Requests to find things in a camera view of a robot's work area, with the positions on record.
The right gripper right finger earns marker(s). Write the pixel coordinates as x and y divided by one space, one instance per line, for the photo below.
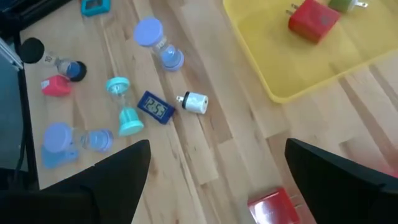
342 199

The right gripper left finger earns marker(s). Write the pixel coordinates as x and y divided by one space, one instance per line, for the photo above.
77 202

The red wall charger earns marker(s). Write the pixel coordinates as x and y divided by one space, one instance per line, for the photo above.
312 21
270 208

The purple capped hourglass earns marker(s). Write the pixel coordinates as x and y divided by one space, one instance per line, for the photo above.
57 137
149 31

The green and white charger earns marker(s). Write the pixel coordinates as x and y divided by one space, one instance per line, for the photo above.
342 4

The teal digital clock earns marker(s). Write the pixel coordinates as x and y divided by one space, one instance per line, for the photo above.
94 7

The teal hourglass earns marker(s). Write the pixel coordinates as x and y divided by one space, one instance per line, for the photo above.
129 121

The dark blue digital clock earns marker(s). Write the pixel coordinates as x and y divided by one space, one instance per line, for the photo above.
155 107

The yellow translucent plastic bin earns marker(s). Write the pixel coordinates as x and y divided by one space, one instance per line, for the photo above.
280 62

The black-capped blue sand hourglass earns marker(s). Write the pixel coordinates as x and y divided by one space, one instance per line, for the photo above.
31 49

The lavender wall charger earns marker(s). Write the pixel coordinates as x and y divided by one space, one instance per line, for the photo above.
59 160

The pink wall charger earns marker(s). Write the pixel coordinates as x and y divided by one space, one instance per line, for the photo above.
57 86

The silver metal bracket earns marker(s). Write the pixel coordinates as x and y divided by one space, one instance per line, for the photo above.
11 56

